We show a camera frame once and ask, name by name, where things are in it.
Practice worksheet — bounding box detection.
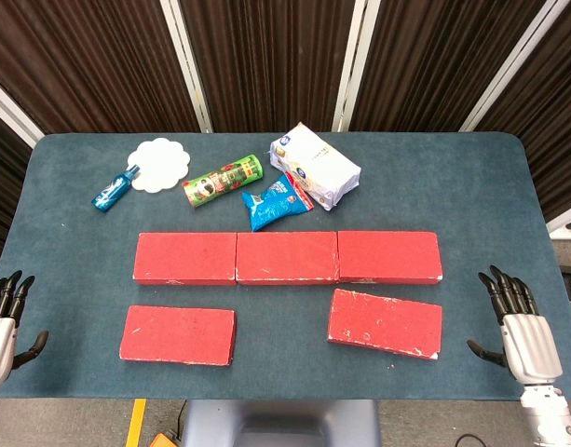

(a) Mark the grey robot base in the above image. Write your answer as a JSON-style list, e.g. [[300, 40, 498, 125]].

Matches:
[[180, 399, 382, 447]]

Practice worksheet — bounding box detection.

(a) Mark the white flower-shaped coaster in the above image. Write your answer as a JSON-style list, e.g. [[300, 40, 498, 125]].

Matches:
[[127, 137, 192, 194]]

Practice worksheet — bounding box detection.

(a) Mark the red brick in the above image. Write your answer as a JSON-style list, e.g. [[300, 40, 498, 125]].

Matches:
[[336, 230, 444, 286], [118, 305, 238, 367], [235, 231, 340, 286], [132, 231, 238, 286], [327, 288, 443, 361]]

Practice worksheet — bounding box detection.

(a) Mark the yellow floor tape strip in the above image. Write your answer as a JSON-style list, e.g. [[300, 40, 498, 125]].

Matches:
[[125, 399, 148, 447]]

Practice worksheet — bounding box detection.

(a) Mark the blue snack bag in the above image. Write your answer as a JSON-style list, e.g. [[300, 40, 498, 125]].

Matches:
[[240, 172, 316, 233]]

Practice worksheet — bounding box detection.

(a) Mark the blue spray bottle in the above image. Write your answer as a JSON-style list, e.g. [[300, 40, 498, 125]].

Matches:
[[90, 164, 141, 213]]

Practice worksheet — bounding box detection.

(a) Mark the brown ribbed divider panel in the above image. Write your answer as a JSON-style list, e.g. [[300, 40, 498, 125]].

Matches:
[[0, 74, 47, 269], [159, 0, 382, 134], [333, 0, 571, 134], [0, 0, 214, 136], [459, 0, 571, 234]]

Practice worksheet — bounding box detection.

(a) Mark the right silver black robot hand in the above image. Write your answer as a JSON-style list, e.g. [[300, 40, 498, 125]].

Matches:
[[466, 264, 564, 386]]

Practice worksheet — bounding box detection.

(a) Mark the white tissue pack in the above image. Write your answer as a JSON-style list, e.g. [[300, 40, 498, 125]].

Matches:
[[269, 121, 362, 212]]

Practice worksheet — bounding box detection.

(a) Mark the green chips can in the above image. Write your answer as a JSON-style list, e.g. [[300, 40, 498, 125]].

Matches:
[[182, 154, 266, 209]]

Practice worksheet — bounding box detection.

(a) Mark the orange floor object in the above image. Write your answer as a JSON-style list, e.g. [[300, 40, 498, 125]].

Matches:
[[148, 431, 182, 447]]

